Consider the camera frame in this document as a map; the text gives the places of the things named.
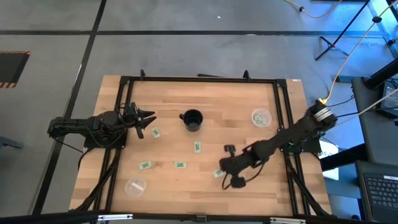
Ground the white paper sheet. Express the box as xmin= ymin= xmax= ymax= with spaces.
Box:
xmin=318 ymin=139 xmax=340 ymax=181

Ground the black aluminium table frame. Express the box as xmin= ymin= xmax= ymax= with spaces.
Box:
xmin=70 ymin=68 xmax=333 ymax=218

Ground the black laptop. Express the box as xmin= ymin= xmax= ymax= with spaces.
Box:
xmin=356 ymin=160 xmax=398 ymax=224

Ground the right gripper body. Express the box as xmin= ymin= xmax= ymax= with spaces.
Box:
xmin=229 ymin=154 xmax=251 ymax=178

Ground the orange extension cord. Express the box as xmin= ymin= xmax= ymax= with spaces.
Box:
xmin=317 ymin=0 xmax=398 ymax=106

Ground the black tripod stand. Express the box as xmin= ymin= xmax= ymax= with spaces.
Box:
xmin=315 ymin=0 xmax=373 ymax=62

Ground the black mug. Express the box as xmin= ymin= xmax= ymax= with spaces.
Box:
xmin=178 ymin=108 xmax=204 ymax=133

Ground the white cable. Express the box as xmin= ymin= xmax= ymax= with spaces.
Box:
xmin=337 ymin=88 xmax=398 ymax=125

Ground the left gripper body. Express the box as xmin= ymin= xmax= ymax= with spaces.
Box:
xmin=124 ymin=101 xmax=144 ymax=140

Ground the black hazard-edged floor plate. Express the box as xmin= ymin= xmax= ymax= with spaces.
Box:
xmin=0 ymin=50 xmax=31 ymax=89

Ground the clear cup right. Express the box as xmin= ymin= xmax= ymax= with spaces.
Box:
xmin=251 ymin=108 xmax=272 ymax=128

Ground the grey chair base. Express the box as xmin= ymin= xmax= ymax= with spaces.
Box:
xmin=0 ymin=136 xmax=24 ymax=150

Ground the grey side table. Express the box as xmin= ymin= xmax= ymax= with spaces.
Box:
xmin=351 ymin=76 xmax=398 ymax=166

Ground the black base power cable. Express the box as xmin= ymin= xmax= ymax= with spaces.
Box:
xmin=51 ymin=136 xmax=94 ymax=170

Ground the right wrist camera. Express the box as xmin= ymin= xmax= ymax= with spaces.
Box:
xmin=219 ymin=157 xmax=233 ymax=177

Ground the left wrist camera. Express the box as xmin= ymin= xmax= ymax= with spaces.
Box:
xmin=104 ymin=109 xmax=122 ymax=125

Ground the silver metal bracket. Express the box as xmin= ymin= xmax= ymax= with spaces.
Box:
xmin=98 ymin=213 xmax=134 ymax=222
xmin=269 ymin=217 xmax=307 ymax=224

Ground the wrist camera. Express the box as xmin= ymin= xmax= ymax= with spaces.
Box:
xmin=104 ymin=109 xmax=122 ymax=125
xmin=219 ymin=157 xmax=233 ymax=177

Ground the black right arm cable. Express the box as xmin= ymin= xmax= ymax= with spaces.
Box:
xmin=221 ymin=161 xmax=267 ymax=190

